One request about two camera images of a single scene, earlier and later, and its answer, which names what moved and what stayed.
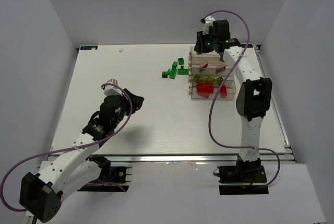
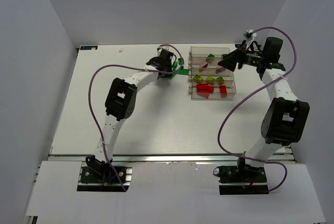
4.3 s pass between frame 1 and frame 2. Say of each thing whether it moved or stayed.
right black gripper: moved
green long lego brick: stayed
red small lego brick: stayed
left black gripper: moved
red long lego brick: stayed
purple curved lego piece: stayed
